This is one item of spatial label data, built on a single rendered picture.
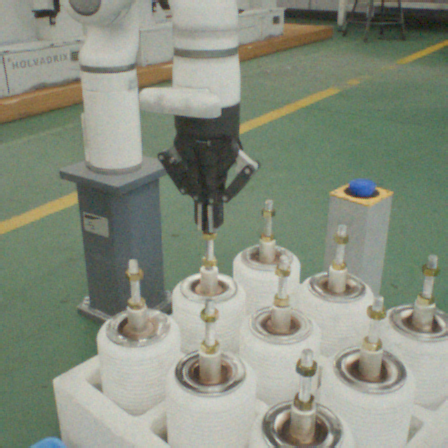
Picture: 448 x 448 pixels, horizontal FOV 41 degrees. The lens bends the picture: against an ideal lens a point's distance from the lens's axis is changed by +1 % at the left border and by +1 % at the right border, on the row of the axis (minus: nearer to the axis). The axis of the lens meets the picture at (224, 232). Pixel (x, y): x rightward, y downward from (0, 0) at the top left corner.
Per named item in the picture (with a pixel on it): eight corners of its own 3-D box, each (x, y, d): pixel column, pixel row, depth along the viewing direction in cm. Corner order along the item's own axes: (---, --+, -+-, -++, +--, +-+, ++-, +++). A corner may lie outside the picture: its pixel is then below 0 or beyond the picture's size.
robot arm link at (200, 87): (135, 111, 62) (130, 50, 59) (187, 90, 71) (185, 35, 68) (212, 121, 58) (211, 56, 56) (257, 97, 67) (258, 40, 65)
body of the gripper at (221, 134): (254, 91, 67) (253, 169, 71) (189, 84, 71) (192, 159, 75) (226, 105, 61) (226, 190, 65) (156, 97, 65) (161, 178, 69)
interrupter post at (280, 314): (285, 320, 71) (287, 296, 70) (293, 331, 69) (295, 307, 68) (267, 323, 70) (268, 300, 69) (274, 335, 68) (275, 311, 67)
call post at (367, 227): (315, 358, 104) (328, 194, 91) (337, 341, 109) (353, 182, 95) (350, 376, 100) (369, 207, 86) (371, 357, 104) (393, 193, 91)
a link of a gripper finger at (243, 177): (247, 164, 66) (214, 193, 69) (257, 176, 66) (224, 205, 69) (256, 156, 68) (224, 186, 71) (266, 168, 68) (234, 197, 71)
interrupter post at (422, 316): (421, 333, 69) (425, 309, 67) (406, 323, 71) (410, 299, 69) (436, 327, 70) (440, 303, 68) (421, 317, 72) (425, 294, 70)
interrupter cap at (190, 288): (239, 306, 74) (240, 301, 74) (179, 306, 73) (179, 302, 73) (236, 276, 81) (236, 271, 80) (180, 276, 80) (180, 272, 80)
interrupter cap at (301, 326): (296, 305, 74) (297, 300, 74) (323, 340, 67) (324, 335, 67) (239, 315, 72) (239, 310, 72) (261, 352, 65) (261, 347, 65)
